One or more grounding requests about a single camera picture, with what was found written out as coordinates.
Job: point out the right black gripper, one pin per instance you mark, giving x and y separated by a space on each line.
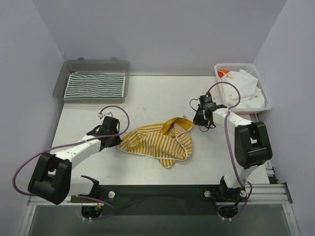
200 117

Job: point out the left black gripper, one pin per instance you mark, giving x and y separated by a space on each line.
114 139

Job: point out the yellow white striped towel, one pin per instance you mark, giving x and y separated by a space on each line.
167 142

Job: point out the green white striped towel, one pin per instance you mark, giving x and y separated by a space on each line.
95 86

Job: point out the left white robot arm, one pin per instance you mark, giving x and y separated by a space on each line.
52 178

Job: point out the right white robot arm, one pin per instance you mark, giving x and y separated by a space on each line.
247 141

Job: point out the orange cloth in basket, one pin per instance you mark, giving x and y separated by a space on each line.
221 72

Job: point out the white towel in basket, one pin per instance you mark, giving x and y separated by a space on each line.
251 95

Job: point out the clear grey plastic container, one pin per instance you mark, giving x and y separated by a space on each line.
91 67

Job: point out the white plastic basket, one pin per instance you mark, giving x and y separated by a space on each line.
250 68

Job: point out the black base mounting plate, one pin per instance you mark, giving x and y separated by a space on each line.
206 193

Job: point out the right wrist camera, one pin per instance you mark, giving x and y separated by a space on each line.
206 99

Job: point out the aluminium frame rail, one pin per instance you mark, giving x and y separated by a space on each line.
275 193

